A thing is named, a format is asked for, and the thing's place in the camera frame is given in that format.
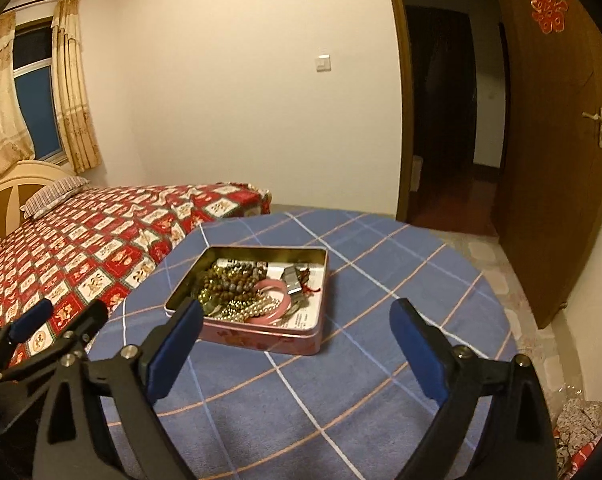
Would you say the cream wooden headboard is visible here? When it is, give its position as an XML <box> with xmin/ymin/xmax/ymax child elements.
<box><xmin>0</xmin><ymin>160</ymin><xmax>74</xmax><ymax>238</ymax></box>

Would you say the wooden door frame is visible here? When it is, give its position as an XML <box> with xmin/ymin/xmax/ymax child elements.
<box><xmin>390</xmin><ymin>0</ymin><xmax>414</xmax><ymax>222</ymax></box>

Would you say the white pearl necklace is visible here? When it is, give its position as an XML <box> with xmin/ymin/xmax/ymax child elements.
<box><xmin>213</xmin><ymin>294</ymin><xmax>283</xmax><ymax>324</ymax></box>

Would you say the blue plaid tablecloth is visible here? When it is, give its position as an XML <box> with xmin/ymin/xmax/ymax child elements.
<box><xmin>90</xmin><ymin>210</ymin><xmax>516</xmax><ymax>479</ymax></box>

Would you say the beige curtain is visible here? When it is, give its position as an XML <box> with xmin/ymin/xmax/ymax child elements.
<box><xmin>50</xmin><ymin>0</ymin><xmax>101</xmax><ymax>174</ymax></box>

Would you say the window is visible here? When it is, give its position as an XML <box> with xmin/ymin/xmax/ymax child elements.
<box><xmin>13</xmin><ymin>18</ymin><xmax>66</xmax><ymax>164</ymax></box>

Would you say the silver metal watch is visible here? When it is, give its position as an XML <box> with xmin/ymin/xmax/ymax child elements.
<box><xmin>281</xmin><ymin>266</ymin><xmax>311</xmax><ymax>313</ymax></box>

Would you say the paper sheet in tin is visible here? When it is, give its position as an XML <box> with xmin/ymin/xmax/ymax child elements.
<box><xmin>198</xmin><ymin>258</ymin><xmax>326</xmax><ymax>330</ymax></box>

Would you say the brown wooden bead bracelet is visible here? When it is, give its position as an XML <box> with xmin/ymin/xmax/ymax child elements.
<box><xmin>215</xmin><ymin>259</ymin><xmax>270</xmax><ymax>294</ymax></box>

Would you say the pink metal tin box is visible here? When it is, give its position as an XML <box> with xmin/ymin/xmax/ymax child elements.
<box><xmin>164</xmin><ymin>245</ymin><xmax>328</xmax><ymax>356</ymax></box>

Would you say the red double happiness sticker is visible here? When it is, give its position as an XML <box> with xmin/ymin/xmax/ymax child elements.
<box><xmin>530</xmin><ymin>0</ymin><xmax>569</xmax><ymax>35</ymax></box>

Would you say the red bangle bracelet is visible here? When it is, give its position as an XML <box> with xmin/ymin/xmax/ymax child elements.
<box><xmin>248</xmin><ymin>277</ymin><xmax>294</xmax><ymax>325</ymax></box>

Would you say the white light switch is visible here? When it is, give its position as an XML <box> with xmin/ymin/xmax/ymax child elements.
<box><xmin>315</xmin><ymin>54</ymin><xmax>331</xmax><ymax>73</ymax></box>

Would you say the brown wooden door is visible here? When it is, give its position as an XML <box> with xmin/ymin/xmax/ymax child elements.
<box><xmin>494</xmin><ymin>0</ymin><xmax>602</xmax><ymax>327</ymax></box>

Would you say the red patterned bedspread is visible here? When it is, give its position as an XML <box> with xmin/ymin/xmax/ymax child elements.
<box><xmin>0</xmin><ymin>181</ymin><xmax>273</xmax><ymax>369</ymax></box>

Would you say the striped pillow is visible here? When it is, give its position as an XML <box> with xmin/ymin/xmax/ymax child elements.
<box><xmin>21</xmin><ymin>176</ymin><xmax>89</xmax><ymax>219</ymax></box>

